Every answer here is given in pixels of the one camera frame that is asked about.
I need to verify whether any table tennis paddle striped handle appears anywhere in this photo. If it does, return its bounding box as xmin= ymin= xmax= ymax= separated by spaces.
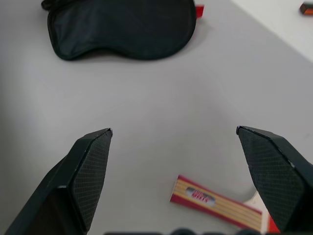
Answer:
xmin=169 ymin=174 xmax=282 ymax=235

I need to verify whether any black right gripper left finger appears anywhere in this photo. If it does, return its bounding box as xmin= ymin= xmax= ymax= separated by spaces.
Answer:
xmin=4 ymin=127 xmax=113 ymax=235

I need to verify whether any black sleep mask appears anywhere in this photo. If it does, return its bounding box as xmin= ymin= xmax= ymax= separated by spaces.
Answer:
xmin=41 ymin=0 xmax=198 ymax=61

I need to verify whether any orange and black object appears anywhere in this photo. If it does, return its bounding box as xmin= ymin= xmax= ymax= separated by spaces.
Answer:
xmin=299 ymin=0 xmax=313 ymax=17

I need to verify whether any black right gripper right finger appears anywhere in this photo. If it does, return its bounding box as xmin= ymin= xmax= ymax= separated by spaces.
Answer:
xmin=236 ymin=125 xmax=313 ymax=234

